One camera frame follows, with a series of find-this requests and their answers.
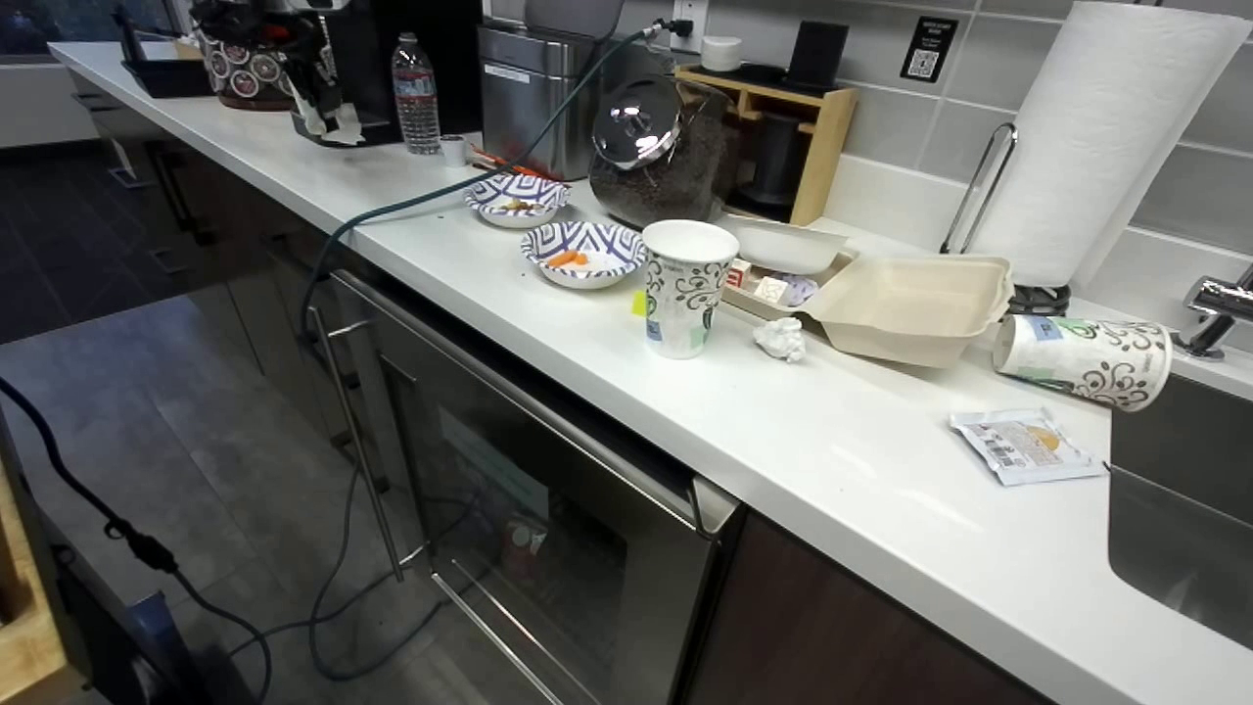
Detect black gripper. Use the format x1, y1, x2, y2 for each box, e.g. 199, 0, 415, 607
267, 11, 360, 146

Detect wooden countertop rack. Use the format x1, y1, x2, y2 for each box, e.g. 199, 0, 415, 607
669, 64, 861, 230

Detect clear plastic water bottle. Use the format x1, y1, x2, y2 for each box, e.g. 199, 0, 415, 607
388, 30, 446, 158

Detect black coffee machine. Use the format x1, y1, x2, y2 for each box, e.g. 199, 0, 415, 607
324, 0, 484, 149

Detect dark lower cabinets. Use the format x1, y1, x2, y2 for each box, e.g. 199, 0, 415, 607
70, 84, 345, 436

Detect black organizer box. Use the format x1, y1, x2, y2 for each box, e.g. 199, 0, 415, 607
114, 5, 211, 103

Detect silver metal appliance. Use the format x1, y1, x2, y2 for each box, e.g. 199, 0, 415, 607
472, 17, 608, 183

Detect red packet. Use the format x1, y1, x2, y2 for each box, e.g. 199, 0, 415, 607
460, 149, 562, 183

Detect blue patterned bowl orange residue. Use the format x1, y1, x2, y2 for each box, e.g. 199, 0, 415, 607
525, 215, 644, 294

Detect tall patterned paper cup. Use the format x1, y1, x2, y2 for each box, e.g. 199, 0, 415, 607
639, 215, 745, 359

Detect small white cup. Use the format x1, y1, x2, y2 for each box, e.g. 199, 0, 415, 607
698, 30, 747, 78

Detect black mug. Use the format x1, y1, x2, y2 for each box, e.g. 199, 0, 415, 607
740, 115, 815, 219

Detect stainless undercounter appliance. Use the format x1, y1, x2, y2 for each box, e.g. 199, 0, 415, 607
319, 266, 745, 705

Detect white plate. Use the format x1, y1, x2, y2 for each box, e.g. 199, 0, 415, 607
721, 215, 852, 277

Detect tray with condiment packets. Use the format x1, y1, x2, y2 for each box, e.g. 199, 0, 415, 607
721, 249, 858, 324

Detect black box on rack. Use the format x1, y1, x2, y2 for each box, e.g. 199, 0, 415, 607
784, 17, 852, 95

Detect crumpled white napkin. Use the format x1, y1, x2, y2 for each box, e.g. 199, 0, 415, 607
750, 312, 815, 363

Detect black and blue equipment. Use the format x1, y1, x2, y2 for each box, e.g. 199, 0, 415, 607
49, 544, 259, 705

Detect light wooden furniture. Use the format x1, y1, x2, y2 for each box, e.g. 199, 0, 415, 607
0, 466, 70, 705

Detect beige takeout container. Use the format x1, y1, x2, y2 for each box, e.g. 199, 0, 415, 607
796, 249, 1019, 372

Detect chrome paper towel holder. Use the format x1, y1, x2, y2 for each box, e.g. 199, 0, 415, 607
937, 116, 1076, 321

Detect dark wood cabinet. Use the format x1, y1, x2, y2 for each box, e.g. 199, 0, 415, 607
682, 505, 1051, 705

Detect flat printed sauce packet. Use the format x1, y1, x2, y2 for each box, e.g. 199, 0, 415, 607
946, 402, 1109, 488

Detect white paper towel roll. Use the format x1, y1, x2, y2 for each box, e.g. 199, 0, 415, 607
972, 0, 1253, 291

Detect tipped patterned paper cup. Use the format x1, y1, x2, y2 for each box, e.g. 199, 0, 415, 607
990, 308, 1174, 415

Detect chrome faucet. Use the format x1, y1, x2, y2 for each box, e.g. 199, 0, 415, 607
1170, 261, 1253, 359

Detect steel sink basin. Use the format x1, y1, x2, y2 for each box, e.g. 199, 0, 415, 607
1105, 372, 1253, 653

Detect black power cable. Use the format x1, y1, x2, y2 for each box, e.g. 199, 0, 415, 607
227, 11, 698, 684

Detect white wall outlet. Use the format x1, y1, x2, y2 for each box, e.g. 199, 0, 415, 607
665, 0, 711, 55

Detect black floor cable with connector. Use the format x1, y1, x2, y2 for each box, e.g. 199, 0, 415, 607
0, 375, 276, 705

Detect black wall label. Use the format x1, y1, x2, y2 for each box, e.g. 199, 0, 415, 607
895, 11, 959, 91

